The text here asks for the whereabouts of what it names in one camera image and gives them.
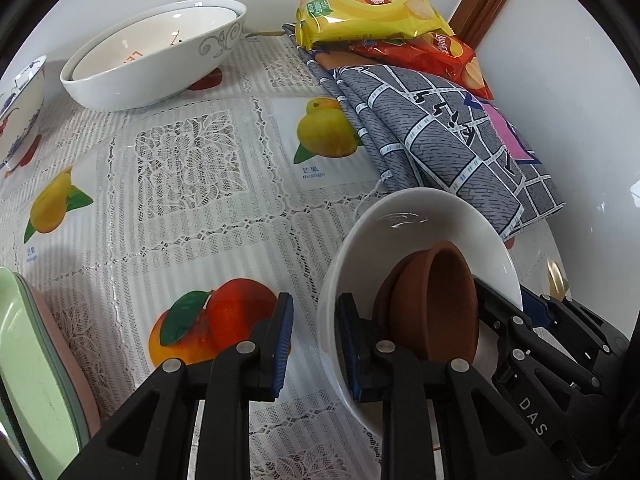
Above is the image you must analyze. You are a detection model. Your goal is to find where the grey checked cloth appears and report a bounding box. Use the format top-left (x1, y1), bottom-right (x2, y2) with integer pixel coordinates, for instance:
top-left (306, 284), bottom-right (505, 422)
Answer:
top-left (281, 22), bottom-right (567, 241)

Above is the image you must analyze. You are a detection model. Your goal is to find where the large white serving bowl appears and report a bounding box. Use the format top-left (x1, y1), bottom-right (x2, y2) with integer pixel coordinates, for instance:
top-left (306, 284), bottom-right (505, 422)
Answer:
top-left (60, 0), bottom-right (248, 112)

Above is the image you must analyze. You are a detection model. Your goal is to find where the yellow chip bag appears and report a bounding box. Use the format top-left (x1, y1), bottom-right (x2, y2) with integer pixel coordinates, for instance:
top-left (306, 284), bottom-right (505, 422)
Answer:
top-left (294, 0), bottom-right (453, 51)

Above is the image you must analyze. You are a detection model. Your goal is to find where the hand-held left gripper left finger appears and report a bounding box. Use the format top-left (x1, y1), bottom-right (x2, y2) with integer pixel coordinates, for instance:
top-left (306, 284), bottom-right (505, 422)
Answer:
top-left (57, 292), bottom-right (295, 480)

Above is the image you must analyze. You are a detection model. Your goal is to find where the red chip bag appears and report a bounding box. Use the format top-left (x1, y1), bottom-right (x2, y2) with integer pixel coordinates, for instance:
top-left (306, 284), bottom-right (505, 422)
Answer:
top-left (350, 32), bottom-right (493, 101)

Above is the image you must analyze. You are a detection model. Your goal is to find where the white bowl with orange print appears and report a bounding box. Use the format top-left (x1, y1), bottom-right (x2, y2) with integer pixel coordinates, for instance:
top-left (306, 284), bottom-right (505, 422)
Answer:
top-left (70, 6), bottom-right (238, 81)

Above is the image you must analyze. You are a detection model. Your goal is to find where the small brown bowl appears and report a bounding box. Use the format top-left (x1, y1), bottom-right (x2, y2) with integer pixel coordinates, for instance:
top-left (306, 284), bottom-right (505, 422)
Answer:
top-left (387, 241), bottom-right (482, 363)
top-left (374, 255), bottom-right (426, 341)

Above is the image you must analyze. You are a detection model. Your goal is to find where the pink square plate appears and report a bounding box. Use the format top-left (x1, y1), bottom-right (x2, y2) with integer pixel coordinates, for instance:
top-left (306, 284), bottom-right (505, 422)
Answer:
top-left (32, 290), bottom-right (102, 438)

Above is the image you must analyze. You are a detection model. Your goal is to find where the brown wooden door frame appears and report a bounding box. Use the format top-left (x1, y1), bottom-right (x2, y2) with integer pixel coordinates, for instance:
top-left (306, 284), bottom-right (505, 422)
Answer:
top-left (447, 0), bottom-right (531, 53)

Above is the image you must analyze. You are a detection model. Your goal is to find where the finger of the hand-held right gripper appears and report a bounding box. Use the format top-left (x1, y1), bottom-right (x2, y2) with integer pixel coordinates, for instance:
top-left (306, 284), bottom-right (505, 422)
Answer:
top-left (520, 285), bottom-right (628, 361)
top-left (472, 276), bottom-right (601, 393)

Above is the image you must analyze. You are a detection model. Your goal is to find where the plain white bowl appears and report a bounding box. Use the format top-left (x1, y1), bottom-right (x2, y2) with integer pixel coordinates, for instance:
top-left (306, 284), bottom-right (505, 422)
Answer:
top-left (316, 187), bottom-right (525, 433)

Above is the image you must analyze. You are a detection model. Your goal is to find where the blue patterned white bowl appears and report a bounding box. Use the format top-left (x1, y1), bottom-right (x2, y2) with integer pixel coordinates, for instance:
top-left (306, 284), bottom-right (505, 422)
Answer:
top-left (0, 55), bottom-right (48, 171)

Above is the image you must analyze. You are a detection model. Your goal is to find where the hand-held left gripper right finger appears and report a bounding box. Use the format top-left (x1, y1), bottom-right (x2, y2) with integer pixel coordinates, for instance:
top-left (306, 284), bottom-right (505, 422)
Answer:
top-left (336, 292), bottom-right (551, 480)

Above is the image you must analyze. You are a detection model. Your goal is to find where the green square plate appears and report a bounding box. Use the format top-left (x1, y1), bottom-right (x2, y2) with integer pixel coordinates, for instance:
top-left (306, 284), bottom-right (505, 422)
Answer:
top-left (0, 267), bottom-right (83, 480)

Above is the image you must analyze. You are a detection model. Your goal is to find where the fruit print lace tablecloth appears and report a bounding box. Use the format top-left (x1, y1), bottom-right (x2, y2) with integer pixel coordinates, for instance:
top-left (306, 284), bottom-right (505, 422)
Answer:
top-left (0, 30), bottom-right (566, 480)

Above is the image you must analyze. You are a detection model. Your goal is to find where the orange-brown packet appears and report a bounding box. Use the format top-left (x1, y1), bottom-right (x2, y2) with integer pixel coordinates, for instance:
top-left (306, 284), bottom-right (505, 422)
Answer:
top-left (317, 49), bottom-right (383, 70)

